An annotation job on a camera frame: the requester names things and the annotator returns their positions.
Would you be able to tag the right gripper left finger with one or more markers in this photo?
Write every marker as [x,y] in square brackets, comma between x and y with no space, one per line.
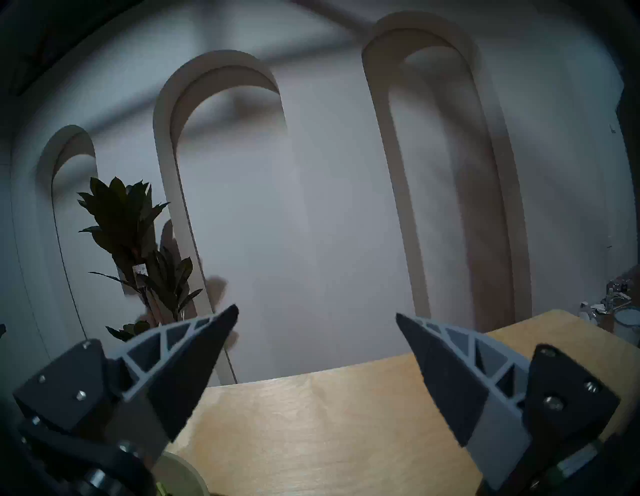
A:
[185,375]

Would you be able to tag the beige salad bowl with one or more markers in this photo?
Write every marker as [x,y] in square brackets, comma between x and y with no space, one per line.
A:
[182,475]

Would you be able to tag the tall dark green potted plant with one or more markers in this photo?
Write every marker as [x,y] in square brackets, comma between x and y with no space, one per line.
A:
[125,220]

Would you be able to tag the small white plant tag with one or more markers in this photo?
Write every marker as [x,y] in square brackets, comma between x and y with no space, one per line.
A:
[140,270]

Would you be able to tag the white plastic bucket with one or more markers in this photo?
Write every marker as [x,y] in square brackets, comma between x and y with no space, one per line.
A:
[629,324]

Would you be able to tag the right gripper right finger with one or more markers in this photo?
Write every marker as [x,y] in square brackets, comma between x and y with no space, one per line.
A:
[450,380]

